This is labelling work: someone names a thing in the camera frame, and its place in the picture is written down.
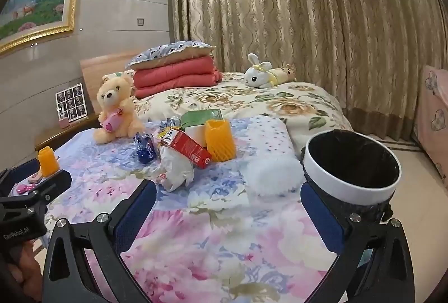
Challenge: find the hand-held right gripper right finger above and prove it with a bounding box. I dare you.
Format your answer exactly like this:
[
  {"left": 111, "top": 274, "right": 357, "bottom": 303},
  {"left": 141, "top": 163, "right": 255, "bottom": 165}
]
[{"left": 300, "top": 180, "right": 415, "bottom": 303}]

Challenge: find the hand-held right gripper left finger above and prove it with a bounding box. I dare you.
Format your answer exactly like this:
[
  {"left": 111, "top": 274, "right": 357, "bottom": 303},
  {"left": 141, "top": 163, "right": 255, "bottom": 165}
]
[{"left": 42, "top": 180, "right": 157, "bottom": 303}]

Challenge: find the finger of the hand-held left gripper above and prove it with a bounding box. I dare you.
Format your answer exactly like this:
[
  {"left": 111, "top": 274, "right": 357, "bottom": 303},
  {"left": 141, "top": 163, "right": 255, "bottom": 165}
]
[
  {"left": 21, "top": 170, "right": 72, "bottom": 207},
  {"left": 0, "top": 159, "right": 40, "bottom": 192}
]

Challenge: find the white trash bin black liner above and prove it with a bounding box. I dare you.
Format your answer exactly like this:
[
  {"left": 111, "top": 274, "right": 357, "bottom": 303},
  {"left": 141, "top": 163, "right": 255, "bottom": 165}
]
[{"left": 300, "top": 130, "right": 400, "bottom": 223}]

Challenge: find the white plastic bag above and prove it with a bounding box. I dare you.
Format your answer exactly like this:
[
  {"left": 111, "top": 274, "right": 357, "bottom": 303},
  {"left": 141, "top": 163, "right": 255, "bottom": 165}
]
[{"left": 156, "top": 145, "right": 195, "bottom": 192}]

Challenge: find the white fluffy tissue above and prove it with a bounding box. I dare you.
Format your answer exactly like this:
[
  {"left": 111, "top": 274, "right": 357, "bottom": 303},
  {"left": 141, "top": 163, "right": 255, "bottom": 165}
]
[{"left": 247, "top": 158, "right": 305, "bottom": 197}]

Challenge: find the dark blue wrapper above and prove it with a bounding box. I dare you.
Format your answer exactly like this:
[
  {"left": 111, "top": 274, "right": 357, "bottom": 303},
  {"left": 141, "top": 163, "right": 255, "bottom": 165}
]
[{"left": 135, "top": 131, "right": 156, "bottom": 164}]

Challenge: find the red carton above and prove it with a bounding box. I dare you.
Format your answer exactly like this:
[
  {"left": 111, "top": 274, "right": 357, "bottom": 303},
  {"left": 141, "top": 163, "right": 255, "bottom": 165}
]
[{"left": 164, "top": 130, "right": 213, "bottom": 169}]

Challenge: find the yellow snack packet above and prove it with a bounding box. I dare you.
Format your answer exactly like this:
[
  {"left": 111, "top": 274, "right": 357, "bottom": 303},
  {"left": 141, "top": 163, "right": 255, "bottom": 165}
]
[{"left": 156, "top": 126, "right": 183, "bottom": 146}]

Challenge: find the green drink carton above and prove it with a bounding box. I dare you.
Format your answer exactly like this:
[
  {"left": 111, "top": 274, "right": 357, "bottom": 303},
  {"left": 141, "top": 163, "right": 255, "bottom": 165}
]
[{"left": 180, "top": 109, "right": 225, "bottom": 130}]

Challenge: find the person's left hand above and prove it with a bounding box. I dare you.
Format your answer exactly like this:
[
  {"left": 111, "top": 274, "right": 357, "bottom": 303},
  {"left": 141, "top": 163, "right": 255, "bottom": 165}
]
[{"left": 16, "top": 242, "right": 44, "bottom": 293}]

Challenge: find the wooden nightstand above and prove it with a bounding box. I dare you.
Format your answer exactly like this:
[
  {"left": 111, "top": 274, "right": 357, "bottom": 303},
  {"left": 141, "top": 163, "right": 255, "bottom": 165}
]
[{"left": 34, "top": 114, "right": 100, "bottom": 153}]

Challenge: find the pastel floral blanket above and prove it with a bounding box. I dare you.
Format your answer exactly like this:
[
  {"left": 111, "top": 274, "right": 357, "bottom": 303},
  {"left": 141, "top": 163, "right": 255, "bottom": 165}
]
[{"left": 45, "top": 116, "right": 351, "bottom": 303}]

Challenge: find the black and white photo sheet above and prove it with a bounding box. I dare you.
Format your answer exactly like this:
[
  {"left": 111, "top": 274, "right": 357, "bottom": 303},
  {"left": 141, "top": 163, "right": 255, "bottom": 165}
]
[{"left": 55, "top": 83, "right": 86, "bottom": 123}]

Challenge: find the cream teddy bear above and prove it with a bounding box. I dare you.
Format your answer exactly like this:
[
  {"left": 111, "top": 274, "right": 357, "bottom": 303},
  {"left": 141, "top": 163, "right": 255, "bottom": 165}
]
[{"left": 93, "top": 75, "right": 142, "bottom": 144}]

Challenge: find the wooden headboard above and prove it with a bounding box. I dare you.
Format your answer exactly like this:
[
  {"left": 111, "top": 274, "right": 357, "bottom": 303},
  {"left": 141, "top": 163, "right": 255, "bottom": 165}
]
[{"left": 80, "top": 56, "right": 141, "bottom": 115}]

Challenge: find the cream floral blanket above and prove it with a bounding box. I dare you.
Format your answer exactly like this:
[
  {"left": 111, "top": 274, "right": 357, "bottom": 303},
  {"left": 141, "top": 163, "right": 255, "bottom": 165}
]
[{"left": 133, "top": 71, "right": 354, "bottom": 150}]

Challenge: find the folded red quilt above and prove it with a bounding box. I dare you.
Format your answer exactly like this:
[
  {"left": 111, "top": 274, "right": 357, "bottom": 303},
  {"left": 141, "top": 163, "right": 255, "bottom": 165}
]
[{"left": 132, "top": 56, "right": 223, "bottom": 100}]

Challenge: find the yellow plush toy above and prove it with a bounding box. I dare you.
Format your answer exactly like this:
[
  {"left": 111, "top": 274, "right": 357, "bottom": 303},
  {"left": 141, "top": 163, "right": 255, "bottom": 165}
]
[{"left": 269, "top": 62, "right": 296, "bottom": 84}]

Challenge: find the pink heart cloth covered furniture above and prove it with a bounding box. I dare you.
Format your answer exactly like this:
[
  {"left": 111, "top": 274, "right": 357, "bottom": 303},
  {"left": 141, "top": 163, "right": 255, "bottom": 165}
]
[{"left": 413, "top": 65, "right": 448, "bottom": 185}]

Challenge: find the white bunny plush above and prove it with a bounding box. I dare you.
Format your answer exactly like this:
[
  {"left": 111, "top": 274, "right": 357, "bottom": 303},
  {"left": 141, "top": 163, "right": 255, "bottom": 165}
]
[{"left": 244, "top": 53, "right": 277, "bottom": 89}]

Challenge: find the blue patterned pillow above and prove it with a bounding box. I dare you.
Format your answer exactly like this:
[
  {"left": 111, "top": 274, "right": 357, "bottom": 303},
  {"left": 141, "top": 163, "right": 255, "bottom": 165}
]
[{"left": 128, "top": 40, "right": 216, "bottom": 70}]

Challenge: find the beige patterned curtain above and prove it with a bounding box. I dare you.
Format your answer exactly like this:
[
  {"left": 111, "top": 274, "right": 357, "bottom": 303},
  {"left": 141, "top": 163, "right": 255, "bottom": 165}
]
[{"left": 171, "top": 0, "right": 448, "bottom": 143}]

